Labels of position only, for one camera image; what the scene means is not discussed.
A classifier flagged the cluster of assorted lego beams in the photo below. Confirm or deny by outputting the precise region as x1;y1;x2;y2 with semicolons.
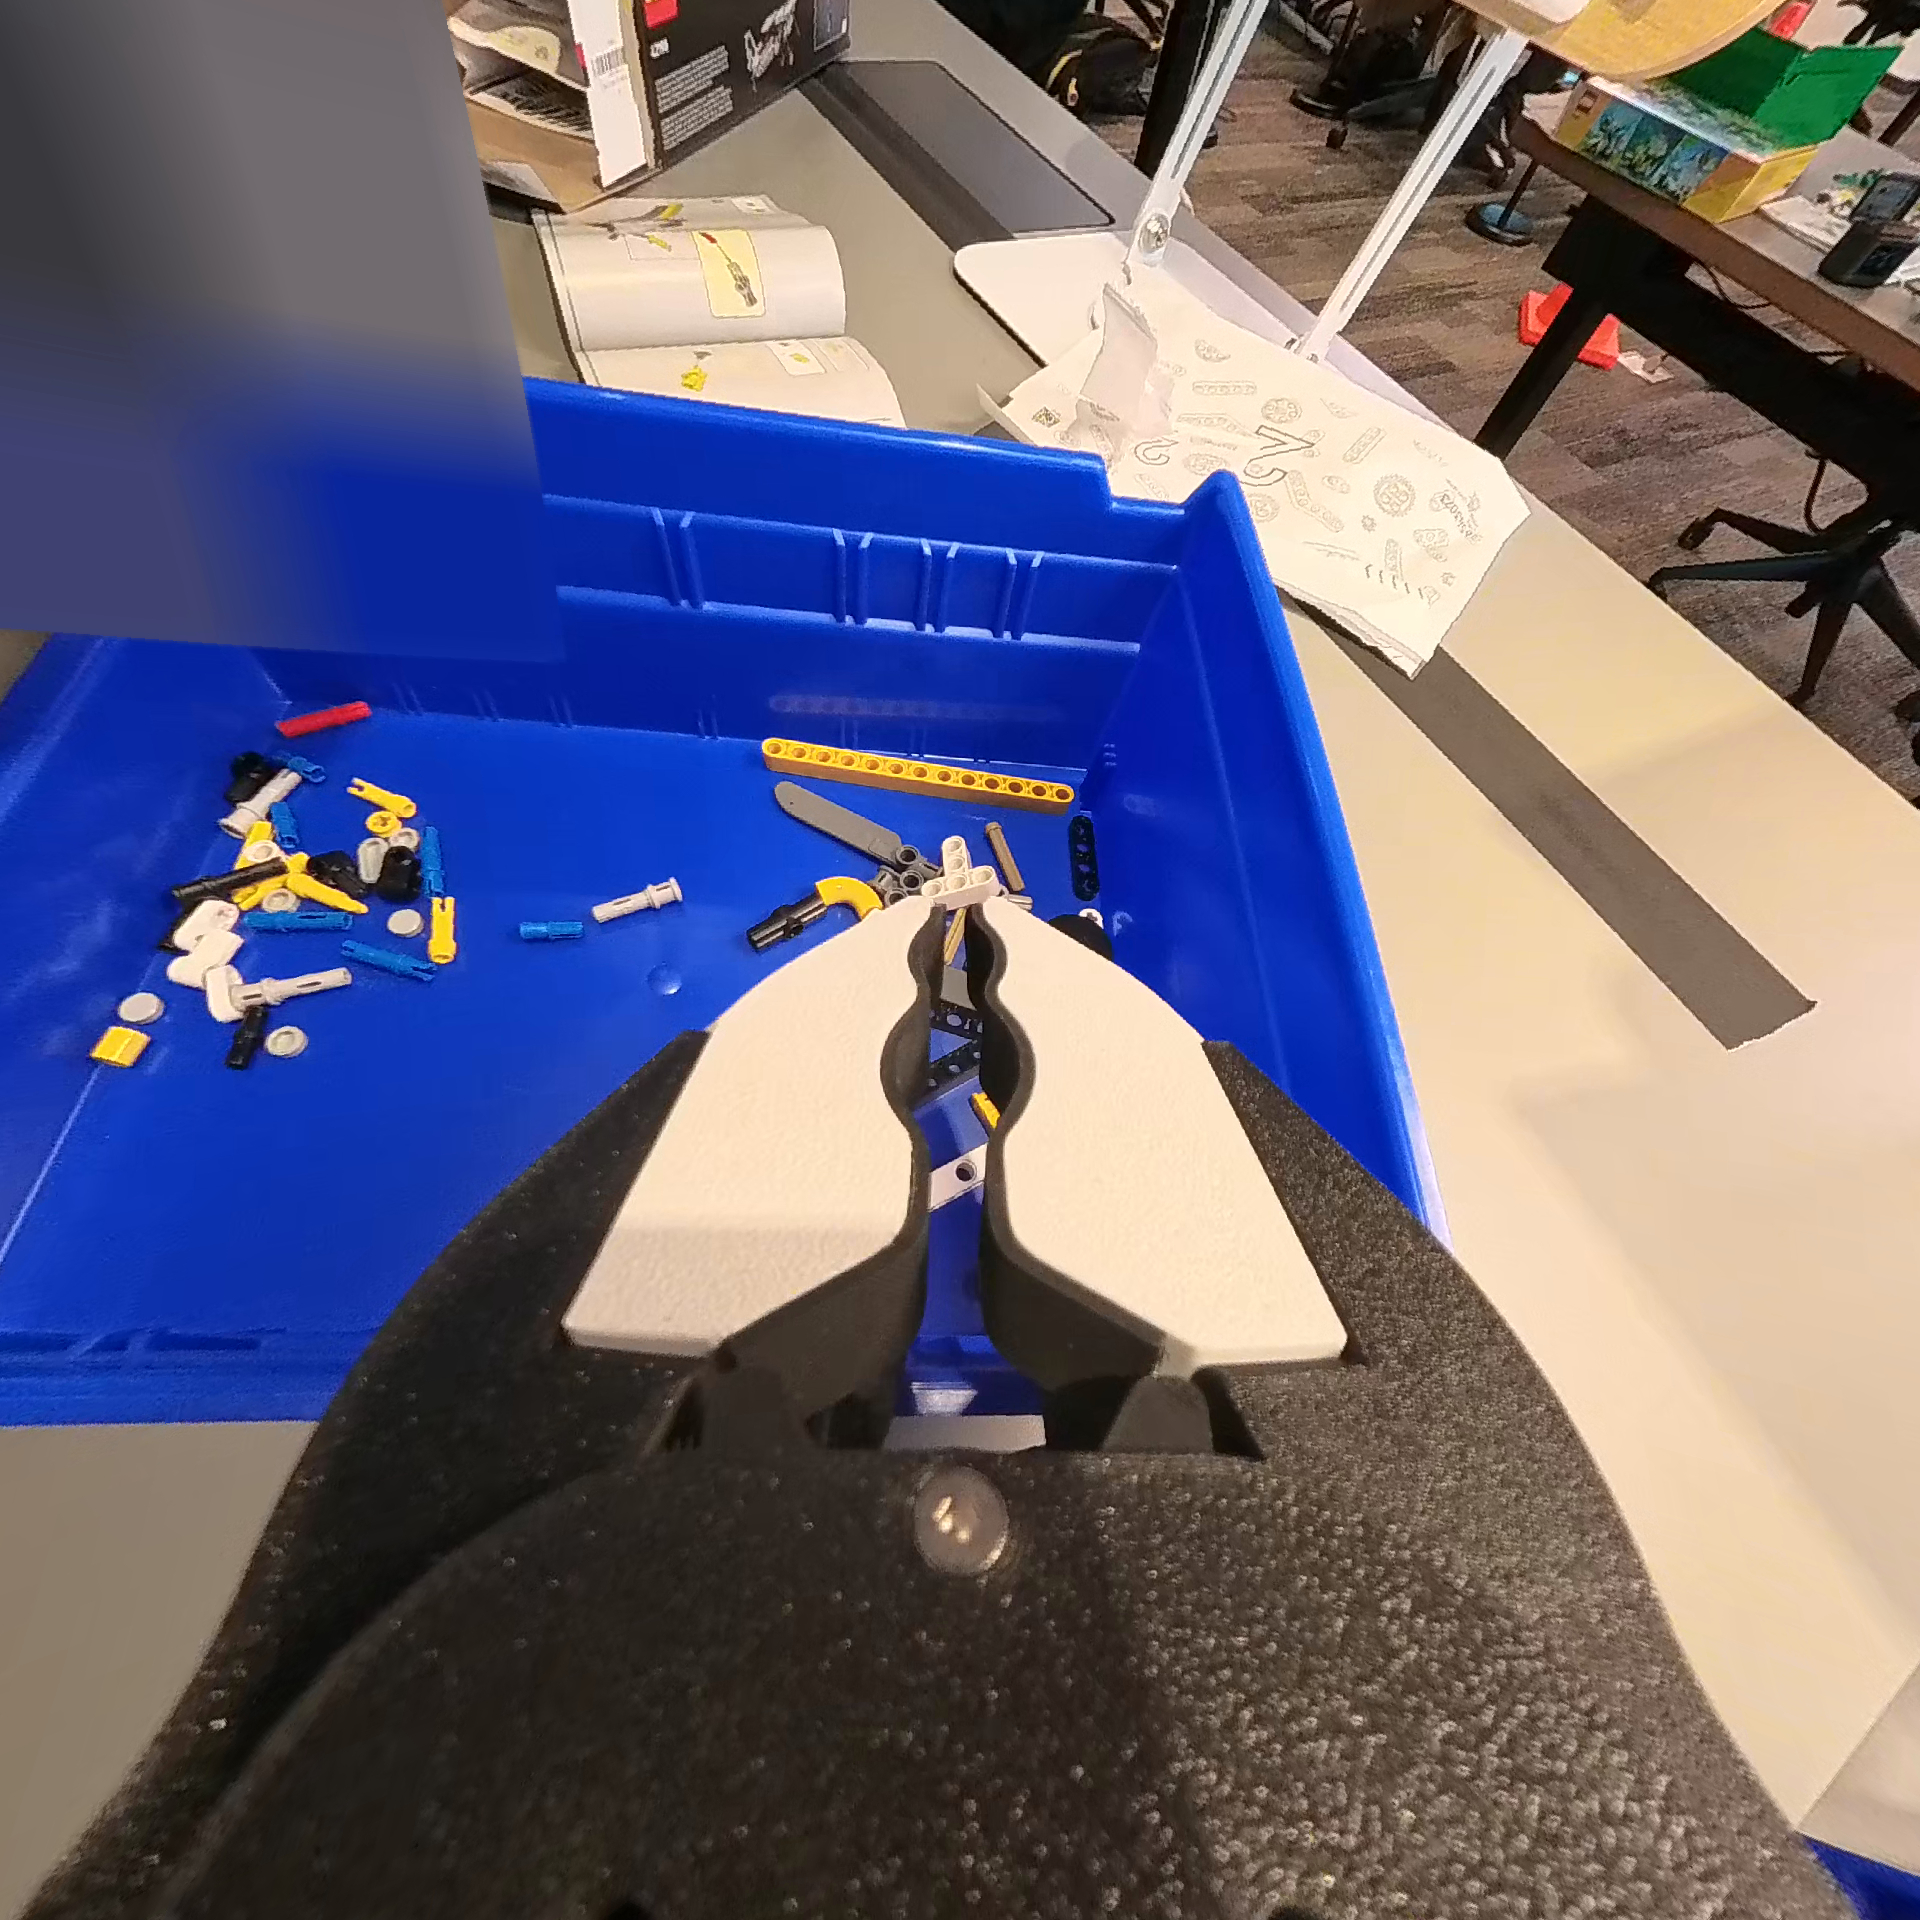
877;838;1120;1217

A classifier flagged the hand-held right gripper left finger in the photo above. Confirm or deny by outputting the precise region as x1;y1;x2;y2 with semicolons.
563;907;934;1449

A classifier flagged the black office chair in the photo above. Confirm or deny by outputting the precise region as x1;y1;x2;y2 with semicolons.
1647;451;1920;707
1293;0;1517;161

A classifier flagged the yellow curved lego tube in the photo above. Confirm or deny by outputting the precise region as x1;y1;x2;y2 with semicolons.
745;873;880;953

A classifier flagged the wooden desk with black legs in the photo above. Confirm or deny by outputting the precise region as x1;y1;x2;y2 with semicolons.
1476;106;1920;459

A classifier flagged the grey lego blade piece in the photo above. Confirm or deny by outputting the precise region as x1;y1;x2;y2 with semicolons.
772;780;902;868

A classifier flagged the green and yellow cardboard box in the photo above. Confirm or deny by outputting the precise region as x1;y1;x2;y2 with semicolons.
1555;28;1904;224

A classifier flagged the white printed paper bag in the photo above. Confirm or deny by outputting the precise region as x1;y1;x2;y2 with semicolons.
979;286;1532;681

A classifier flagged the grey desk cable cover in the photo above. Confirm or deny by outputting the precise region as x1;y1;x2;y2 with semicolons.
803;59;1120;250

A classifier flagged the light wooden board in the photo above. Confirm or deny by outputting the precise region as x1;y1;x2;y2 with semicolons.
1463;0;1795;85

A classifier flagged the black cardboard box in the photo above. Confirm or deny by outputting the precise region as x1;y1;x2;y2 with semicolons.
567;0;854;190

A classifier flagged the white desk lamp stand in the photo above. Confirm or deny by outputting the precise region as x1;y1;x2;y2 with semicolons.
953;0;1537;377

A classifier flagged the pile of small lego pins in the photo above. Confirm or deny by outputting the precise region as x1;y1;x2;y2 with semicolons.
87;749;459;1072

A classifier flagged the black backpack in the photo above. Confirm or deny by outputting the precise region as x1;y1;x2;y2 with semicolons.
1036;17;1164;120

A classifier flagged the black tape strip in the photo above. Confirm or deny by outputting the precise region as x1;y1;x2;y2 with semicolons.
1318;614;1817;1052

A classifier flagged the black device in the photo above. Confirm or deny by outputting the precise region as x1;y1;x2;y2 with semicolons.
1817;172;1920;291

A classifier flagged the open instruction booklet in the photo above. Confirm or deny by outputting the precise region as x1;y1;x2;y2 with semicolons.
532;194;909;432

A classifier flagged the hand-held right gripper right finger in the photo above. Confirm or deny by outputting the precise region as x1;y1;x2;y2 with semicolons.
964;907;1349;1451

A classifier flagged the orange cone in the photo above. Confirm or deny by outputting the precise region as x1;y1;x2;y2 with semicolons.
1516;286;1624;374

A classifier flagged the long yellow lego beam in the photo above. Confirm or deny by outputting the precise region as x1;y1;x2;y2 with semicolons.
758;736;1080;812

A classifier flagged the blue plastic bin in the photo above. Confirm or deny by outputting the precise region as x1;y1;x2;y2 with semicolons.
0;374;1449;1427
1807;1833;1920;1920

